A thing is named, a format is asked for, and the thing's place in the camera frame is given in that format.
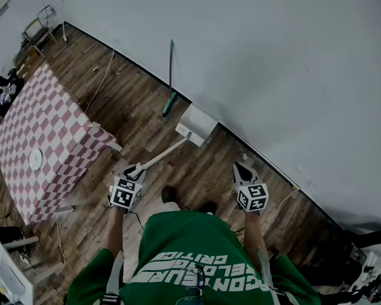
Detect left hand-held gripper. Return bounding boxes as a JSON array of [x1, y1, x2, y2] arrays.
[[109, 164, 147, 215]]

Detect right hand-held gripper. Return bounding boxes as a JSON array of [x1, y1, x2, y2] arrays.
[[233, 161, 271, 213]]

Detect white long-handled dustpan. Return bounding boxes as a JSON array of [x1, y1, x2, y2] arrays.
[[128, 103, 220, 180]]

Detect person's right forearm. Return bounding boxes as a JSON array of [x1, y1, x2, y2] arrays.
[[243, 210, 270, 263]]

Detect person's left forearm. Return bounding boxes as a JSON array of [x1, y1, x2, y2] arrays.
[[100, 207, 128, 260]]

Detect black shoe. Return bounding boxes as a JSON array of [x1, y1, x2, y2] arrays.
[[161, 186, 177, 203], [199, 200, 218, 216]]

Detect person's beige trousers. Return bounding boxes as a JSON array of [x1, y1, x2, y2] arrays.
[[160, 201, 182, 216]]

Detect teal broom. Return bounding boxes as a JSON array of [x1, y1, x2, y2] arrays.
[[162, 39, 177, 118]]

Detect green printed t-shirt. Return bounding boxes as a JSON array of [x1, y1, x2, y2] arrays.
[[66, 210, 321, 305]]

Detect white round plate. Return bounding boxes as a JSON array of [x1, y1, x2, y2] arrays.
[[29, 148, 44, 172]]

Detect table with pink checkered cloth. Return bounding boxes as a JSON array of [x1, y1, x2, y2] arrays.
[[0, 62, 124, 225]]

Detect heap of white household items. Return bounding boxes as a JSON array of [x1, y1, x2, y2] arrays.
[[0, 83, 18, 104]]

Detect white desk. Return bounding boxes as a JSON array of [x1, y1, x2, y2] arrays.
[[0, 241, 36, 305]]

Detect wooden chair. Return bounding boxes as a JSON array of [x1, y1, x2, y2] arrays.
[[21, 4, 57, 46]]

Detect white cable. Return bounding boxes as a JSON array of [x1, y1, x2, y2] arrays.
[[81, 47, 116, 114], [261, 185, 302, 229]]

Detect white harness strap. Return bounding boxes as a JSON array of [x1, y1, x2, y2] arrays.
[[100, 251, 126, 305], [256, 248, 293, 305]]

